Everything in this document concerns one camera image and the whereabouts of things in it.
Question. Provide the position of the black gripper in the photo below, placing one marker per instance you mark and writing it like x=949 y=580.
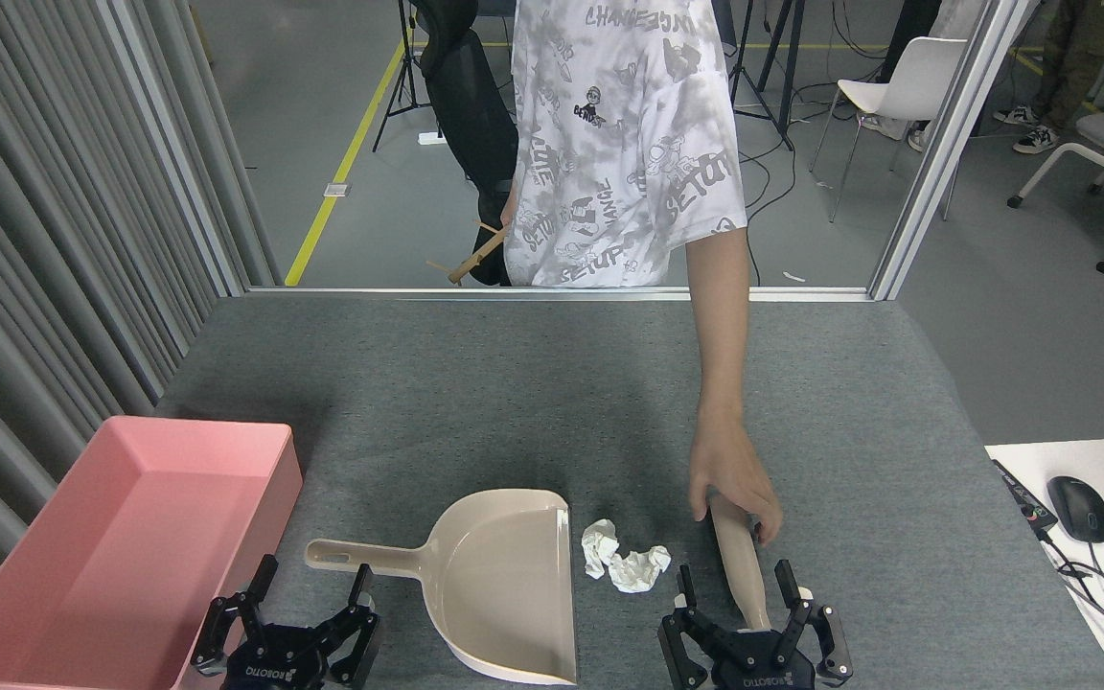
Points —
x=284 y=661
x=758 y=666

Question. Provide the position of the beige brush with black bristles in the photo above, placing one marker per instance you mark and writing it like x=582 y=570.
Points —
x=739 y=565

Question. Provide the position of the large white paper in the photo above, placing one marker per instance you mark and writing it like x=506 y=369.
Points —
x=638 y=567

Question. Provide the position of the small white paper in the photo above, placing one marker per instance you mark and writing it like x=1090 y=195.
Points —
x=598 y=546

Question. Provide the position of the beige plastic dustpan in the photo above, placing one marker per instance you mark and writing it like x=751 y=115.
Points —
x=504 y=585

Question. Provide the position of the wooden stick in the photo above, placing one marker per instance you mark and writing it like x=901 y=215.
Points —
x=475 y=259

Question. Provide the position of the person's left forearm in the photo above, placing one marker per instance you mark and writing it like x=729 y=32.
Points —
x=720 y=335

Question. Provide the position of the pink plastic bin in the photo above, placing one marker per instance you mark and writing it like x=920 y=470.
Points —
x=121 y=565

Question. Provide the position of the person's left hand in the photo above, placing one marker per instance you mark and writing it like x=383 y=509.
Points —
x=729 y=465

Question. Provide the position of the person's right hand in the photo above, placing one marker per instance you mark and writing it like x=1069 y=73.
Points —
x=509 y=213

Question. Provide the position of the black flat device with buttons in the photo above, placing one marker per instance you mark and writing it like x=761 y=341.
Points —
x=1023 y=496

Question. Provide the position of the black computer mouse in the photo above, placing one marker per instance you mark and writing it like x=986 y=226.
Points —
x=1079 y=510

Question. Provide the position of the grey floor socket plate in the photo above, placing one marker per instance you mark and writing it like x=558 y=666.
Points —
x=336 y=190

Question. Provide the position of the white power strip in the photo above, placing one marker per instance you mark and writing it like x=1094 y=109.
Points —
x=431 y=138

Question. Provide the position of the person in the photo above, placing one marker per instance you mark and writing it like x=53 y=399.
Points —
x=907 y=38
x=1074 y=57
x=609 y=144

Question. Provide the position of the black office chair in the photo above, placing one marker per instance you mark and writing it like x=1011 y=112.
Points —
x=471 y=105

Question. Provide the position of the black tripod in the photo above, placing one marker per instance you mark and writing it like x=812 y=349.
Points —
x=787 y=67
x=405 y=86

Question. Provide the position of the white plastic chair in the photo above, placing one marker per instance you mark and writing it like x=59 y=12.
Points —
x=907 y=91

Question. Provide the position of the silver table edge rail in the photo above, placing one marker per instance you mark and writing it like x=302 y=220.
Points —
x=801 y=293

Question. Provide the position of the silver post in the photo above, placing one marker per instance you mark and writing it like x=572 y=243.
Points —
x=173 y=144
x=945 y=144

